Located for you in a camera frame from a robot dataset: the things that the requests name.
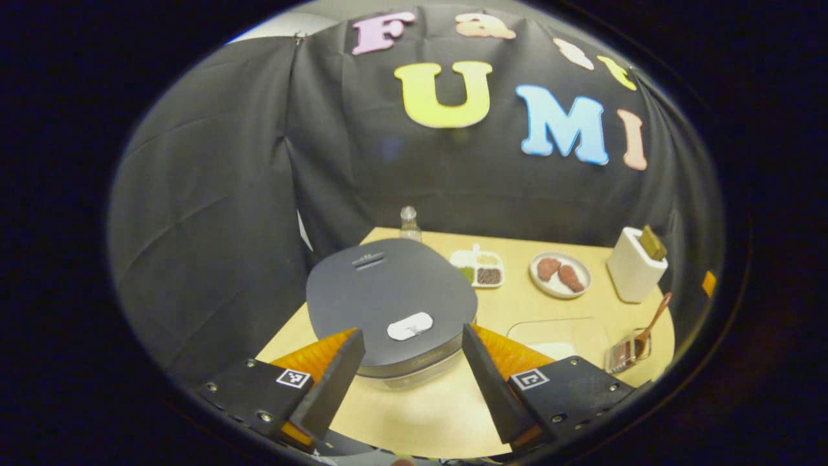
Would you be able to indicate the grey rice cooker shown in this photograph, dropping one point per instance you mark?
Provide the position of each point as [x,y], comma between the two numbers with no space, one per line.
[388,285]

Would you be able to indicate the brown wooden spoon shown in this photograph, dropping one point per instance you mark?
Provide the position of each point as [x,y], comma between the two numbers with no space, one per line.
[653,320]

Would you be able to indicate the brown toast slice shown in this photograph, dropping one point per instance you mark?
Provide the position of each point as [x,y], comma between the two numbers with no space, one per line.
[653,243]

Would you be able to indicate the white divided bean dish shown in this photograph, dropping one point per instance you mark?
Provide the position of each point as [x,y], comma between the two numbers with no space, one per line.
[479,266]

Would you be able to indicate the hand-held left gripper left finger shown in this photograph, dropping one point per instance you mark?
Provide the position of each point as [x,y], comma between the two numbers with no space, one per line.
[330,388]

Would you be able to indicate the white round plate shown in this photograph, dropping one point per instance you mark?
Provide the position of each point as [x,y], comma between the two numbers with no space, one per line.
[585,275]

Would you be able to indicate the white toaster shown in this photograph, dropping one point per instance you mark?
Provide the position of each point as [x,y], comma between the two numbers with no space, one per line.
[631,272]

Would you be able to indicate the black backdrop cloth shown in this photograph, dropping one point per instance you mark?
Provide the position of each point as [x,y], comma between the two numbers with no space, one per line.
[226,194]

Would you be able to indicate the small glass bottle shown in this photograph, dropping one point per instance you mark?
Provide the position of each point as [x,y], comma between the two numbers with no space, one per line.
[409,226]

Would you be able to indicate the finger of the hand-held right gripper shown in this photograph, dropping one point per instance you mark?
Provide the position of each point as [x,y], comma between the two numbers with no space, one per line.
[709,283]

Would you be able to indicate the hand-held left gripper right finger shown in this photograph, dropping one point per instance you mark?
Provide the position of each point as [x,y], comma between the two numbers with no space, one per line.
[491,388]

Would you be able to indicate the brown meat piece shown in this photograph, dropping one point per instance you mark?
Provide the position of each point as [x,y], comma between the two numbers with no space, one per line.
[571,278]
[548,268]

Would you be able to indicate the ribbed glass chopstick holder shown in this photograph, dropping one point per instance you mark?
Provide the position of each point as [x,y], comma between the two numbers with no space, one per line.
[618,356]

